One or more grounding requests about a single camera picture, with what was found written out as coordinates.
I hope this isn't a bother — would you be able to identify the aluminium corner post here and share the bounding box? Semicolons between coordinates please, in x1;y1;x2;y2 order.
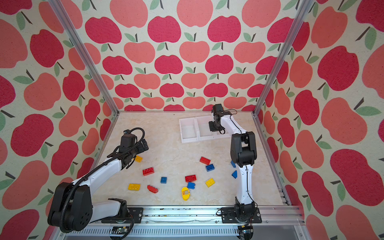
252;0;315;118
48;0;120;117

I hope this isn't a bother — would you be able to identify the yellow flat lego brick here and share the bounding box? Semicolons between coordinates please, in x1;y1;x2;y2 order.
128;184;141;191

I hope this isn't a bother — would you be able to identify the small blue lego brick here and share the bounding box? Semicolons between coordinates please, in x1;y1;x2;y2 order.
161;177;168;184

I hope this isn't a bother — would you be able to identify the white three-compartment plastic bin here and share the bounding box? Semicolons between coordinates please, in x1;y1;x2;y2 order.
179;116;230;144

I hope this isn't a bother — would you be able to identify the left aluminium corner post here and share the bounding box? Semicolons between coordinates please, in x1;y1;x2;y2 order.
48;0;120;117

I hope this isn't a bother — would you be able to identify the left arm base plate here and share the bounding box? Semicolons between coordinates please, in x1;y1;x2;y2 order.
101;208;144;225

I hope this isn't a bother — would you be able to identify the aluminium front rail frame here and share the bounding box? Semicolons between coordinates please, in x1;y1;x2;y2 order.
49;206;311;240

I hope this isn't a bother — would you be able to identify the right aluminium corner post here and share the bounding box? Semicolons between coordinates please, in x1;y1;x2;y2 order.
252;0;315;118

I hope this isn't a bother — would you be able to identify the yellow square lego brick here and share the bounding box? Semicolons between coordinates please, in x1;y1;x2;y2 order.
205;178;215;188

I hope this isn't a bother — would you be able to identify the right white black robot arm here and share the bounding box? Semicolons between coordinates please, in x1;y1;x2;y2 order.
209;104;257;223

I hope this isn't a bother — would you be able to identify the yellow oval lego piece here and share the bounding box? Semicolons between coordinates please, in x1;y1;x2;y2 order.
182;187;191;201

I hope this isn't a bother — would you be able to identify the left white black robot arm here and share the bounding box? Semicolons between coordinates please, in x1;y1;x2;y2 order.
48;127;149;235

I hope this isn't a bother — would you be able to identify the blue lego brick under red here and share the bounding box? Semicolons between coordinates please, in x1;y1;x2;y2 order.
187;182;196;190

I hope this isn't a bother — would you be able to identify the small yellow lego brick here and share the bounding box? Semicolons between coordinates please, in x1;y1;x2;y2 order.
135;156;143;163

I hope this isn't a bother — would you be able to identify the blue sloped lego brick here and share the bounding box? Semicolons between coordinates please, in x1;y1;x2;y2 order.
232;171;238;179

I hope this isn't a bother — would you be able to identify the red curved lego brick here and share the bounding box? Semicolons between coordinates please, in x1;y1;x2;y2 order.
147;185;159;194

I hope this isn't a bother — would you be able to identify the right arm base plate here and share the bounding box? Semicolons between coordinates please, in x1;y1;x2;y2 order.
217;207;263;225

